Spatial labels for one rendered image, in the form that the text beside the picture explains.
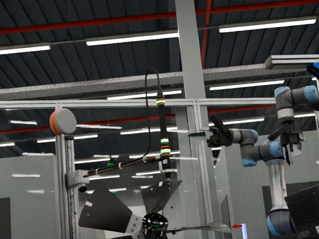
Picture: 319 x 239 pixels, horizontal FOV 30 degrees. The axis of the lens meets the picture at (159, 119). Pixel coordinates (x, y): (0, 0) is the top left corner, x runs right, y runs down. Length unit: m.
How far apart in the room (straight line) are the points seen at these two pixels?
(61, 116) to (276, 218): 1.30
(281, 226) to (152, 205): 0.75
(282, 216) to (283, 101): 0.74
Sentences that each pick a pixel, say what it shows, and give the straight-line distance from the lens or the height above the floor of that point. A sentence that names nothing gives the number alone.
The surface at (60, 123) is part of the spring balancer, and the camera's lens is 3.35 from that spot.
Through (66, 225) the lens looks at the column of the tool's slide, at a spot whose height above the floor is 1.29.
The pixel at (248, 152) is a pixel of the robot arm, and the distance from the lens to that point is 3.03.
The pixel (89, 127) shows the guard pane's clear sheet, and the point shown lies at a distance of 3.55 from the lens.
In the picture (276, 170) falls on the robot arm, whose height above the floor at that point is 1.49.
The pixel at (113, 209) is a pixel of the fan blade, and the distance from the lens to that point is 2.81.
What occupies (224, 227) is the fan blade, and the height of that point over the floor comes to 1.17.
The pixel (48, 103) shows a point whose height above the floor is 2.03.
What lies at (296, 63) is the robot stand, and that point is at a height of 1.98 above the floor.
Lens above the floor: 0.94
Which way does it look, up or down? 16 degrees up
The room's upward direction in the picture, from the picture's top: 6 degrees counter-clockwise
